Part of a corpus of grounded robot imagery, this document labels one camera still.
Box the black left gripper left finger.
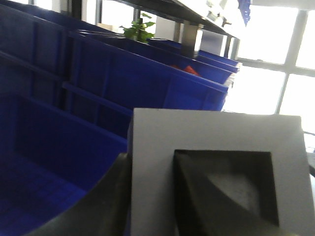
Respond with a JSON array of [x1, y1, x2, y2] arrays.
[[29, 153, 132, 236]]

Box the red plastic bags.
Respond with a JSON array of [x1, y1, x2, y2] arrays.
[[170, 65, 201, 77]]

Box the blue bin with red bags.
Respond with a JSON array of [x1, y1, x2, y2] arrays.
[[63, 29, 229, 138]]

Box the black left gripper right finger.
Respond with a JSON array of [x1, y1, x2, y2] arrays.
[[173, 150, 288, 236]]

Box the stainless steel shelf frame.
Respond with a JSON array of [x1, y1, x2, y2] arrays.
[[121, 0, 245, 58]]

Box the blue target bin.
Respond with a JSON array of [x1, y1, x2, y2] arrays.
[[0, 94, 127, 236]]

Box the gray square base block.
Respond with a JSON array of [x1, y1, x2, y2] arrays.
[[127, 108, 315, 236]]

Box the green potted plant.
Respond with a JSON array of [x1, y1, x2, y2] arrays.
[[120, 13, 156, 43]]

